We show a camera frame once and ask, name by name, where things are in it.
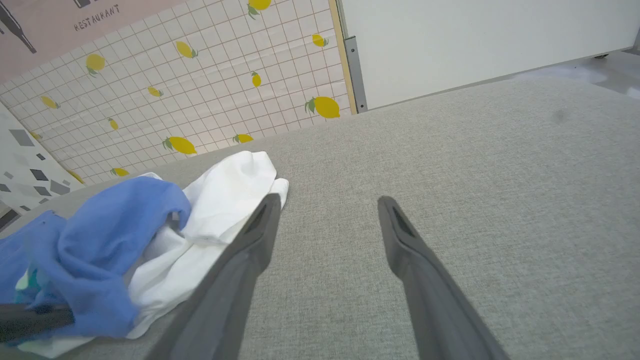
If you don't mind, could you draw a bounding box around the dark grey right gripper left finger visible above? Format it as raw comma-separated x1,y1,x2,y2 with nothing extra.
145,193,282,360

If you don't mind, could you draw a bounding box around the white panel with grey shapes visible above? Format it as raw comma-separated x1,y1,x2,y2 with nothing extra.
0,102,86,217

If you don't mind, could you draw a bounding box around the pink restaurant poster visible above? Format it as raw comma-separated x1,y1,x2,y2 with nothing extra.
0,0,186,85

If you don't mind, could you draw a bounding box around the white and blue t-shirt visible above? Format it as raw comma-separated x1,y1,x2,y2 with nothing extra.
0,150,290,359

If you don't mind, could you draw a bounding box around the white cabinet panel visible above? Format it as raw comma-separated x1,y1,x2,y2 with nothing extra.
336,0,640,112

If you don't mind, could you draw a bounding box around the lemon print tiled backdrop panel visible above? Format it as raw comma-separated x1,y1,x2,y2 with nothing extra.
0,0,358,186

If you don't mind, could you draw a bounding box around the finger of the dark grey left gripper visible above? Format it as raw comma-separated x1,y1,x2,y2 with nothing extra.
0,303,77,345

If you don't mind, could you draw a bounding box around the grey metal bracket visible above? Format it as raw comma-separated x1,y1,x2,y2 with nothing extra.
343,36,369,114

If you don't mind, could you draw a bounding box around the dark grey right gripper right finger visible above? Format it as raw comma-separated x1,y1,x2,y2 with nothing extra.
377,195,511,360

